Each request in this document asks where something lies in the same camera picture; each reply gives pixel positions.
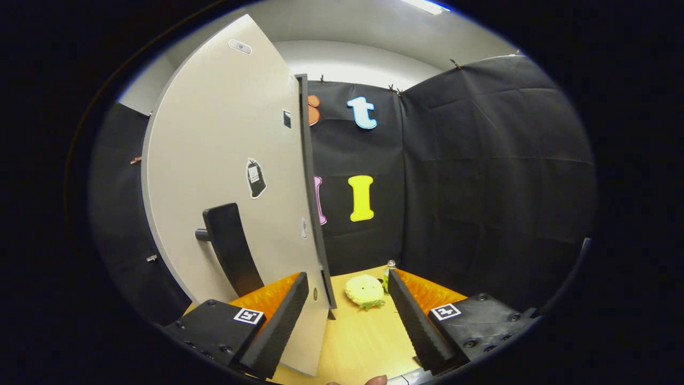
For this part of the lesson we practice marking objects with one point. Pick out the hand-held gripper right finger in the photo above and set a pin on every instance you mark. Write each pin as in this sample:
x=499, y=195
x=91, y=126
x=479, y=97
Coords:
x=417, y=326

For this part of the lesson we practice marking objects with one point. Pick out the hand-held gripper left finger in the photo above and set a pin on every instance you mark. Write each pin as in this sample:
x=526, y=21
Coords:
x=278, y=326

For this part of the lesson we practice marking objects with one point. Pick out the beige shoe cabinet door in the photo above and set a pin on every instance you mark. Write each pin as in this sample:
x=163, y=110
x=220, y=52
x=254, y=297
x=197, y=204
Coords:
x=214, y=133

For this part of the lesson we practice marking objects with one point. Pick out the green drink bottle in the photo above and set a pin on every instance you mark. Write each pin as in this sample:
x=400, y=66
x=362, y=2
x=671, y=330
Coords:
x=388, y=272

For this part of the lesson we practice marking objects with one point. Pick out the yellow plush toy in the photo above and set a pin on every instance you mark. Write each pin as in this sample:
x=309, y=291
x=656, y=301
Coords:
x=364, y=291

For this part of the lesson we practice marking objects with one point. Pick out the black backdrop cloth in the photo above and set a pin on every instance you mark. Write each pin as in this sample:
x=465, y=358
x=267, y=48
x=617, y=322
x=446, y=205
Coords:
x=481, y=187

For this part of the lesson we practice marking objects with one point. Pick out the long ceiling light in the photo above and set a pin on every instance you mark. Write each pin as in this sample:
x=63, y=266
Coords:
x=427, y=6

